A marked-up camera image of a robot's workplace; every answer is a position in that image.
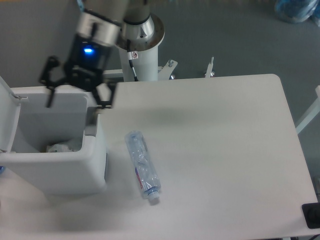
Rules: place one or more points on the crushed clear plastic bottle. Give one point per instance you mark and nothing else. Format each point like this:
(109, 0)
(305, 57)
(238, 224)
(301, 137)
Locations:
(147, 178)

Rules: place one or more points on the white open trash can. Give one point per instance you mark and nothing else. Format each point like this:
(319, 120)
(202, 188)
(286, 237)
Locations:
(27, 127)

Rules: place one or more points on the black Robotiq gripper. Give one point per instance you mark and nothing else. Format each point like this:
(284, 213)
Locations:
(83, 69)

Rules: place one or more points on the white plastic wrapper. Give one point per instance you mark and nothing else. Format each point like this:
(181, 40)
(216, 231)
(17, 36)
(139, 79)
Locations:
(72, 145)

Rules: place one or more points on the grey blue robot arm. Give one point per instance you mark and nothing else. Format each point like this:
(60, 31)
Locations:
(101, 21)

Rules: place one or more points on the white frame leg right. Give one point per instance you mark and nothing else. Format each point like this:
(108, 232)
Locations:
(309, 114)

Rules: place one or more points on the black device at table edge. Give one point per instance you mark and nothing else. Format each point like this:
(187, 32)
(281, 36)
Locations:
(311, 212)

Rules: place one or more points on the blue plastic bag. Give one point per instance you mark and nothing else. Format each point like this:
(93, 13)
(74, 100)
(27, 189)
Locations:
(295, 11)

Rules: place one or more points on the white pedestal foot frame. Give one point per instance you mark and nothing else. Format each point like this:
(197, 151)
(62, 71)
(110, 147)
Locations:
(165, 72)

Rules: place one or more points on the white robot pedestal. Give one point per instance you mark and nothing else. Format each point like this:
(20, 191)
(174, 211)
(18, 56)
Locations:
(138, 44)

